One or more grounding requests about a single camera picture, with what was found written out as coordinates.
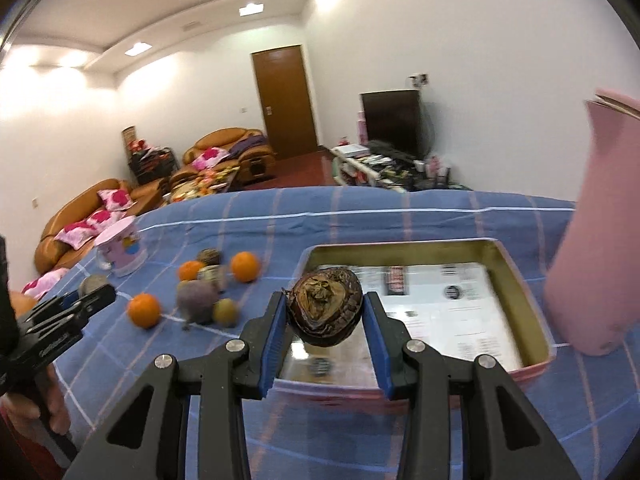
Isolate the green kiwi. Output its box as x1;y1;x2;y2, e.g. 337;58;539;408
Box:
78;274;110;297
212;298;240;327

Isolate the orange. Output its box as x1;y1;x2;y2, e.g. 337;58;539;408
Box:
126;292;162;330
230;252;260;283
10;290;37;318

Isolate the orange small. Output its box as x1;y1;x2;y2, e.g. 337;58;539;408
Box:
177;260;205;282

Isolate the purple round fruit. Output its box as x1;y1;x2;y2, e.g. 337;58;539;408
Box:
176;280;219;324

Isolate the dark passion fruit back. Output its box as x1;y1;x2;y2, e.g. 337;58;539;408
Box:
196;248;221;266

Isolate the cut beige fruit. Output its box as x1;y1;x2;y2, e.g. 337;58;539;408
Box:
198;264;227;292

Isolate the green kiwi front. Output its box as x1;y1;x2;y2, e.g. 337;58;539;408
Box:
212;298;240;327

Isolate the dried brown mangosteen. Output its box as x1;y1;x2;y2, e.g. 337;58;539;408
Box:
283;266;363;348

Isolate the left hand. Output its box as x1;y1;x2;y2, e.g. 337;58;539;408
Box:
1;364;70;443

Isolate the brown leather long sofa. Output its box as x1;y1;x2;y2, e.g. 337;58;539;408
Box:
34;178;168;275

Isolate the pink cartoon mug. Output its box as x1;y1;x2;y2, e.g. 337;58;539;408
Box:
94;217;148;276

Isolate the blue plaid tablecloth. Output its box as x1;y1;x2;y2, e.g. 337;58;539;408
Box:
56;186;639;479

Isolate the pink metal tin box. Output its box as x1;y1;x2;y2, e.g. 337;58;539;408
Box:
273;237;556;413

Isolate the black shelf with items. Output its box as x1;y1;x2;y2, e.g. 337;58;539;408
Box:
122;126;179;185

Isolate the pink tin lid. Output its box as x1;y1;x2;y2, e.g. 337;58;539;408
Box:
544;89;640;356

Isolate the cluttered coffee table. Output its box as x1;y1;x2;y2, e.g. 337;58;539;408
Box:
166;166;240;204

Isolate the brown leather armchair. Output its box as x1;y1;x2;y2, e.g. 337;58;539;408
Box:
169;127;276;186

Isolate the brown wooden door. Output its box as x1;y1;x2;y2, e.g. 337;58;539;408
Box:
252;46;318;159

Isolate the white tv stand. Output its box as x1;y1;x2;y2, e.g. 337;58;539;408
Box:
330;144;459;193

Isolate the black television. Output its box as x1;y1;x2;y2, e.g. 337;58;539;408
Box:
360;89;426;159

